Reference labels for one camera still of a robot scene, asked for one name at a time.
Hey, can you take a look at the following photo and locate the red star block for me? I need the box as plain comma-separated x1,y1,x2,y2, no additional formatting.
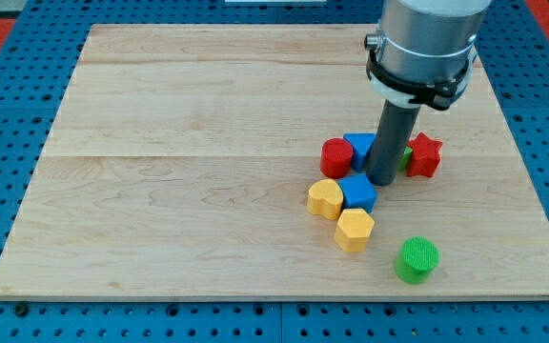
406,132,443,177

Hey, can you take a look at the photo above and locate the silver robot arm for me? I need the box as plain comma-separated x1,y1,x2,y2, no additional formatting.
364,0,491,111

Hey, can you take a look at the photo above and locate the green star block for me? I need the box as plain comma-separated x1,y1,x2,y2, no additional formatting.
398,147,413,172

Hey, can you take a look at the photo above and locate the yellow heart block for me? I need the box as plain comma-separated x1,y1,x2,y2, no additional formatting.
306,178,344,220

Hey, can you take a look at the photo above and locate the red cylinder block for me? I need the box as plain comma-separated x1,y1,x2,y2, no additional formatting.
319,137,354,179

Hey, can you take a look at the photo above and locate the blue cube block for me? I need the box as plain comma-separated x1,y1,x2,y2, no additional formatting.
338,173,377,213

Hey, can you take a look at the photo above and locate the blue triangle block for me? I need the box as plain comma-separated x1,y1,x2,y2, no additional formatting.
343,132,376,172

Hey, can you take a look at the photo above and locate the light wooden board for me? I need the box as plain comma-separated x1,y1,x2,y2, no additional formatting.
0,25,549,302

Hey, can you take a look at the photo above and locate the yellow hexagon block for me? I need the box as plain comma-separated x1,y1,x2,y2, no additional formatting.
334,208,375,252

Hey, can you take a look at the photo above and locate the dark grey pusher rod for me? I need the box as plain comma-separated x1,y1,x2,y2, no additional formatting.
365,100,420,187

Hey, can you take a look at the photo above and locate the green cylinder block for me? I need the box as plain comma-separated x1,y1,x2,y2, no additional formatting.
394,236,439,285

